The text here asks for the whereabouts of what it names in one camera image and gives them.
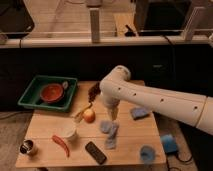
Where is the white post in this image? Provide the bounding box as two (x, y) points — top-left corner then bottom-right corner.
(90, 8), (100, 43)
(182, 6), (205, 41)

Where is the small item in tray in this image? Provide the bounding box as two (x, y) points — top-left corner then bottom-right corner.
(62, 81), (69, 90)

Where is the blue plastic cup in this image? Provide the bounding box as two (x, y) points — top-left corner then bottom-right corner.
(140, 145), (156, 164)

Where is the white right post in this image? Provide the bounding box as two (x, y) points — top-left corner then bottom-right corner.
(182, 6), (205, 41)

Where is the bunch of dark grapes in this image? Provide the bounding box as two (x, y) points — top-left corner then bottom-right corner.
(88, 82), (101, 103)

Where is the red bowl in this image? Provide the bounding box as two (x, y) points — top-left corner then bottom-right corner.
(40, 83), (64, 103)

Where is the black monitor left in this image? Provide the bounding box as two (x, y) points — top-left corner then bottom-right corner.
(0, 0), (35, 39)

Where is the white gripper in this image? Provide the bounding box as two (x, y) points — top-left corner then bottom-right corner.
(101, 95), (120, 121)

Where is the green plastic tray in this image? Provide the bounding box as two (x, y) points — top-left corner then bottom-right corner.
(18, 75), (78, 112)

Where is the white cup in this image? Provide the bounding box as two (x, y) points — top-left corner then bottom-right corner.
(61, 123), (77, 141)

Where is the black remote control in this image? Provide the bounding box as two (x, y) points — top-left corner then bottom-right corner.
(85, 141), (107, 165)

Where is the blue sponge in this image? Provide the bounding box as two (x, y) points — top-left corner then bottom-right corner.
(130, 107), (150, 120)

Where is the red chili pepper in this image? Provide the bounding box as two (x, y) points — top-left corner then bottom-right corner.
(52, 135), (70, 157)

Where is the white center post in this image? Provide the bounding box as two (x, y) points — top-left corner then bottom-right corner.
(90, 8), (100, 43)

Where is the black monitor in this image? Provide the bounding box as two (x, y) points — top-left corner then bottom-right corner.
(134, 0), (191, 36)
(0, 0), (35, 39)

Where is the black monitor right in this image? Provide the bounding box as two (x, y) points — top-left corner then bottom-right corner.
(134, 0), (191, 36)

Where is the small metal cup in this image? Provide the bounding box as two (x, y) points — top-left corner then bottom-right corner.
(19, 140), (37, 156)

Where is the light blue cloth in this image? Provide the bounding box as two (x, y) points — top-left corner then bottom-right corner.
(99, 120), (119, 150)

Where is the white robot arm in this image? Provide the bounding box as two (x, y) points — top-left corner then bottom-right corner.
(100, 65), (213, 135)

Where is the red yellow apple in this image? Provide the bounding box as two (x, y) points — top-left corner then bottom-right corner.
(83, 109), (95, 123)

